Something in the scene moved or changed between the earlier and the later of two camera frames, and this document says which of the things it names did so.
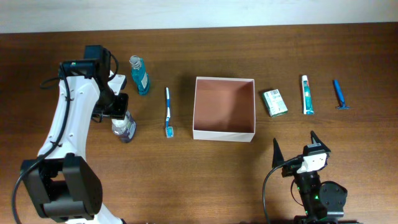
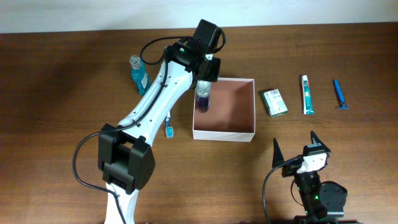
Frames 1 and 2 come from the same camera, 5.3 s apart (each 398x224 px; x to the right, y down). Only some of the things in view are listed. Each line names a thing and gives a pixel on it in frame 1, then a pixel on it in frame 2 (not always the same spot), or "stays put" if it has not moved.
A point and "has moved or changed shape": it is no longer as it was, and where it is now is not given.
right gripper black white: x=292 y=167 stays put
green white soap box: x=274 y=102 stays put
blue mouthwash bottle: x=140 y=75 stays put
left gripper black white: x=116 y=106 → x=204 y=73
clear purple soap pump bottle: x=125 y=128 has moved or changed shape
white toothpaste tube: x=308 y=108 stays put
